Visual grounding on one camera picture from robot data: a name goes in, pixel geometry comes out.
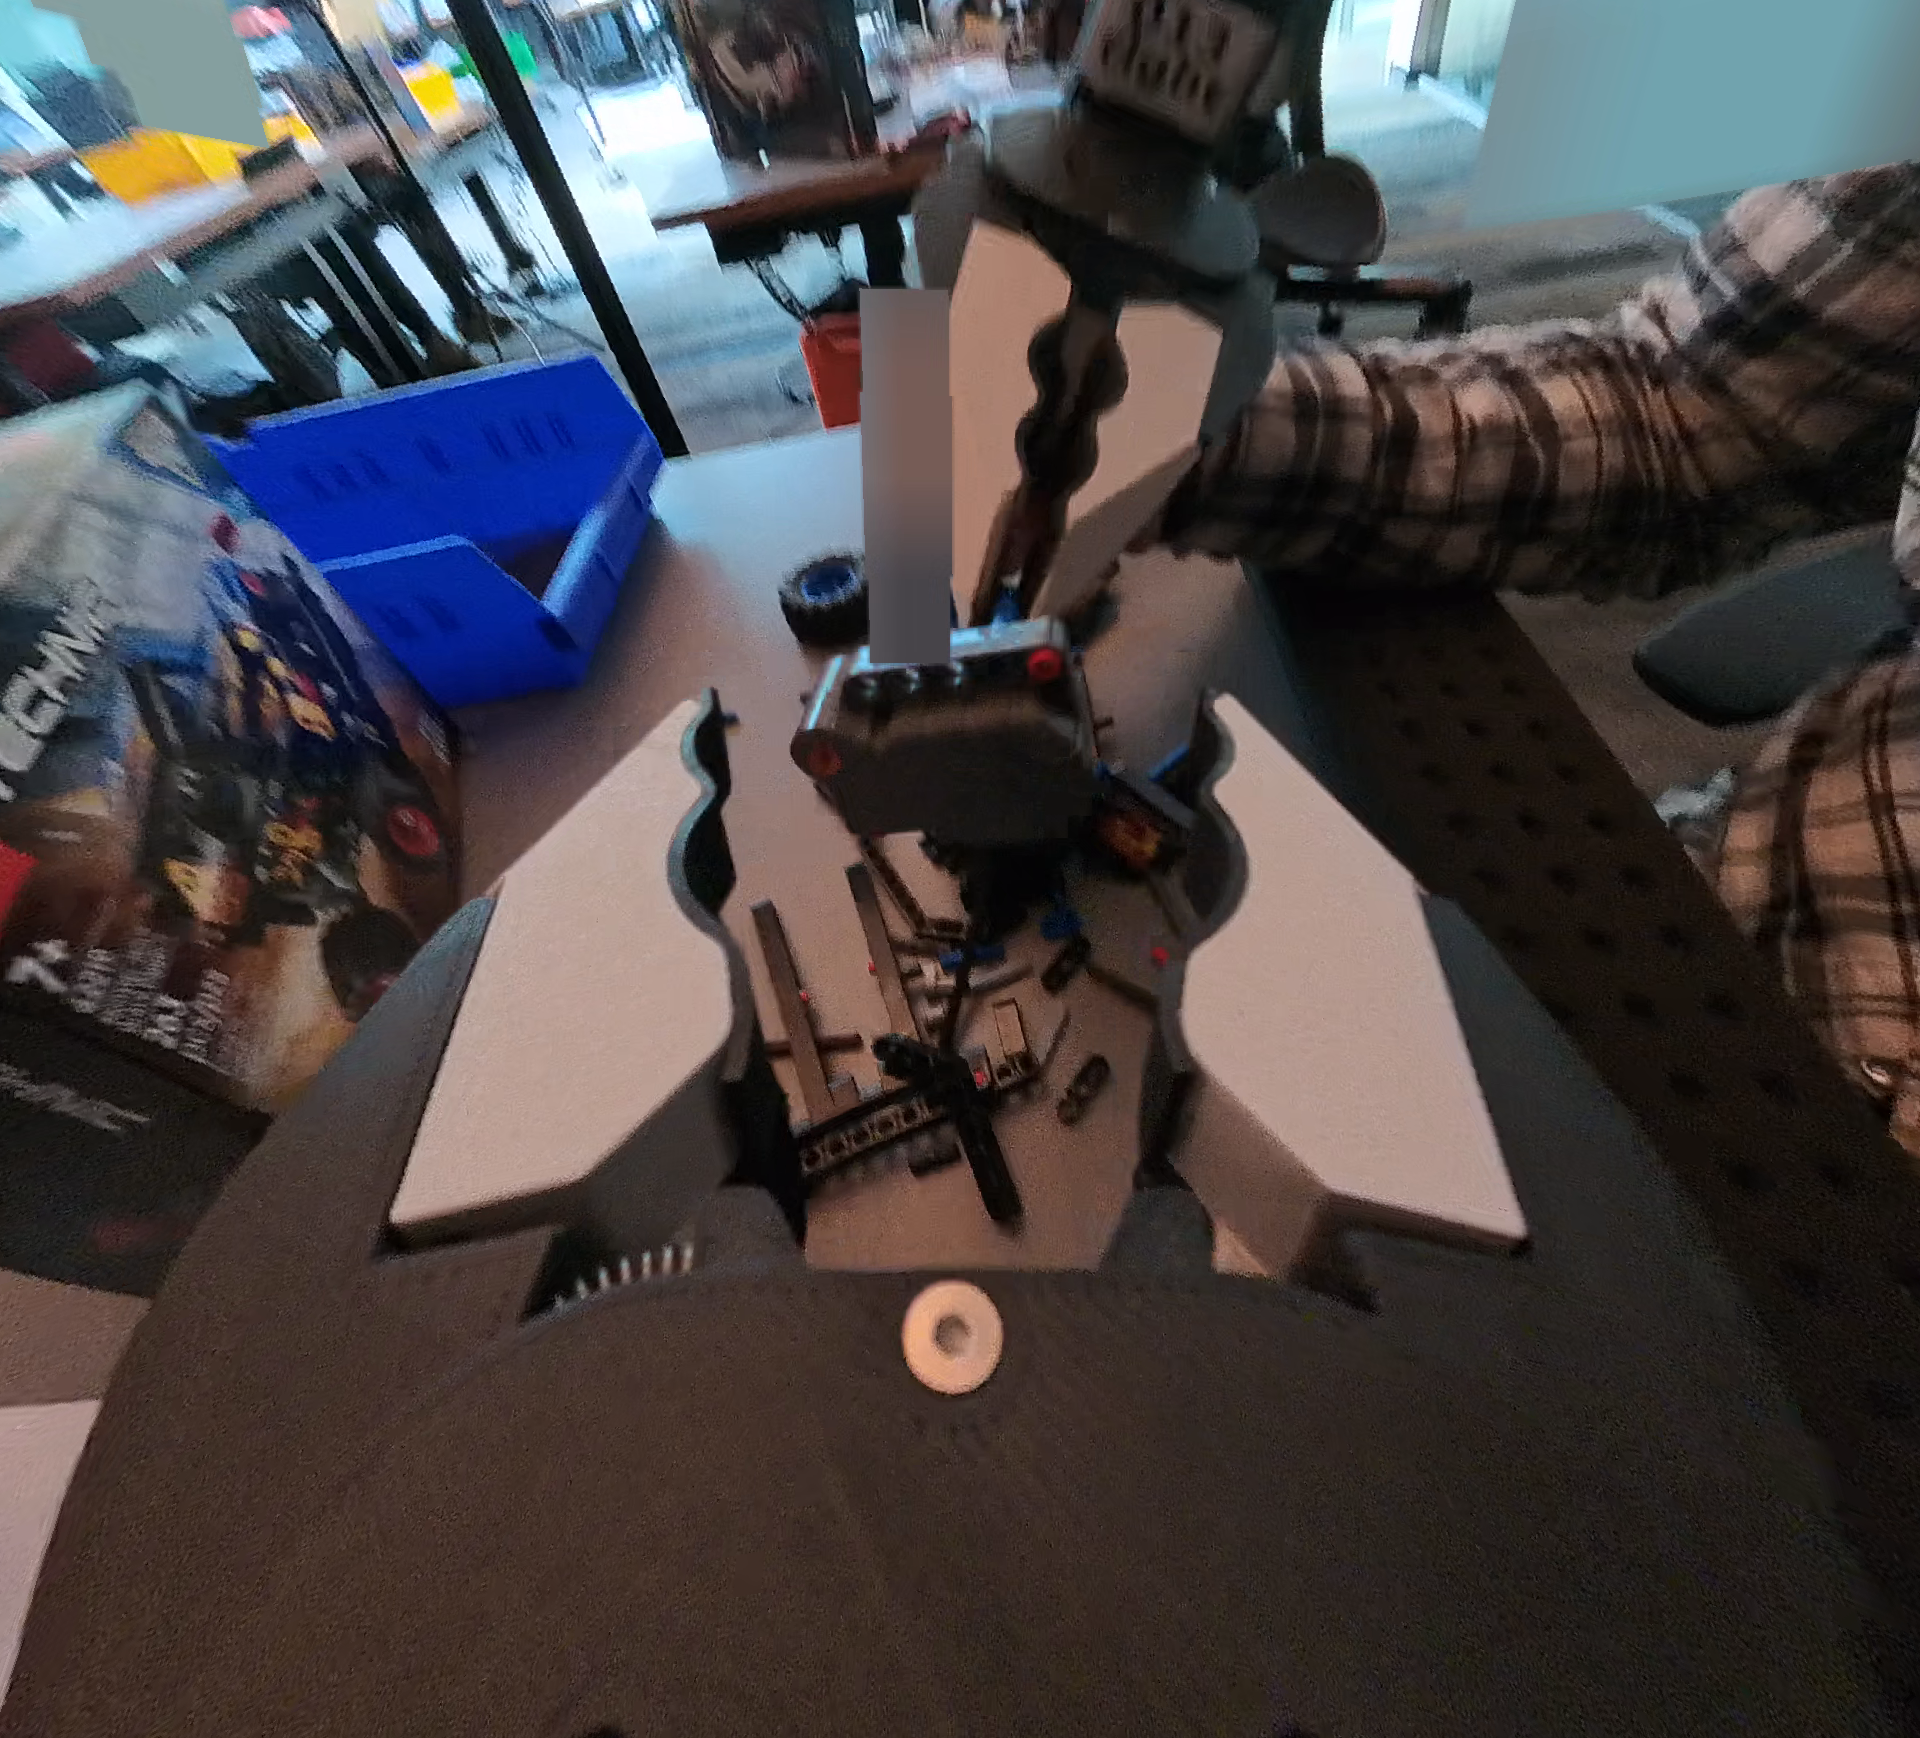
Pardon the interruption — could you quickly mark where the monster truck toy set box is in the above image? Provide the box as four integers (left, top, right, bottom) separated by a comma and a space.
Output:
0, 383, 473, 1295

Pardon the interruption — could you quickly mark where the person's right forearm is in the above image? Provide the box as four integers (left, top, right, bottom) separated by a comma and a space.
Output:
1156, 164, 1920, 614

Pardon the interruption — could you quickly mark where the black metal pole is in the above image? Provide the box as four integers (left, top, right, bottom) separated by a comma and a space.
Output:
361, 0, 699, 457

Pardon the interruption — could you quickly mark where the yellow bin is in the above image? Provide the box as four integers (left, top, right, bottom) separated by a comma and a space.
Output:
77, 118, 273, 204

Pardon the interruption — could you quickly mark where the white desk stand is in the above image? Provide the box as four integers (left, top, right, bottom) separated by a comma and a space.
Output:
0, 1393, 107, 1738

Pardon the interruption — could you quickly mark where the dark printed box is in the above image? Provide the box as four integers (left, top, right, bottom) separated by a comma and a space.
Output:
667, 0, 882, 171

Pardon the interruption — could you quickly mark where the grey desk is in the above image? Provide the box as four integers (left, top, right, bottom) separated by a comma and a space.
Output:
0, 418, 1411, 1500

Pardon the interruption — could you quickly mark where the long background workbench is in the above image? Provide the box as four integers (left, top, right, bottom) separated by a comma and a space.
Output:
0, 105, 513, 391

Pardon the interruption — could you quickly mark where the red bucket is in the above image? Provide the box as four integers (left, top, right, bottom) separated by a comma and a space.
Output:
804, 309, 876, 429

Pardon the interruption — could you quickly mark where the grey toy pull-back motor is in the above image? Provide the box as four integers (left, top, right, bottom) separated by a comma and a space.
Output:
794, 620, 1105, 850

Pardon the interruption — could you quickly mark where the person's plaid clothed body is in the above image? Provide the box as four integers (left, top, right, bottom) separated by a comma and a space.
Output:
1718, 653, 1920, 1164

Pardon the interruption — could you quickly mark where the blue plastic bin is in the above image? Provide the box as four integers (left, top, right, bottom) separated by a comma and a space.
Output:
211, 352, 672, 715

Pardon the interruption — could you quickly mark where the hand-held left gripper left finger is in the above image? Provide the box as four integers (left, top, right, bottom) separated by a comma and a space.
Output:
389, 694, 760, 1254

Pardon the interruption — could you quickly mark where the brown background table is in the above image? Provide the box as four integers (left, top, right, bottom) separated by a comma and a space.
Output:
642, 113, 977, 247

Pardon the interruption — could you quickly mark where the pile of loose toy parts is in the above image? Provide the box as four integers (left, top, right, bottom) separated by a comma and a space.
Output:
746, 826, 1201, 1230

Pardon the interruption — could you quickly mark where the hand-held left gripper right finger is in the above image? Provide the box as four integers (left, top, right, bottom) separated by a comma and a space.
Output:
1150, 689, 1537, 1295

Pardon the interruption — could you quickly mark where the black panel flame sticker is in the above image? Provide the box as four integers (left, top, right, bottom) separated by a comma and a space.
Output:
1082, 767, 1193, 879

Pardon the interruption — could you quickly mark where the black wheel blue rim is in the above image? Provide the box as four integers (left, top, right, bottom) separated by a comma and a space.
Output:
779, 551, 882, 657

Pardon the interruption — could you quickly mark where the black saddle stool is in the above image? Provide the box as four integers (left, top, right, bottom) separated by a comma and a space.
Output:
1275, 149, 1479, 337

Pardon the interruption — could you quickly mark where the black perforated board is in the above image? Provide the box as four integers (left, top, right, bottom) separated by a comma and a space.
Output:
1262, 568, 1920, 1738

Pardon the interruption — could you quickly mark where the grey office chair seat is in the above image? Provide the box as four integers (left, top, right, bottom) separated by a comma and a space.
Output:
1636, 532, 1920, 730

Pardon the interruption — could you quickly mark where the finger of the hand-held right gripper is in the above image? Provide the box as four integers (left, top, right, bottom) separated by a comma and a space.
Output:
863, 219, 1058, 666
1045, 287, 1286, 612

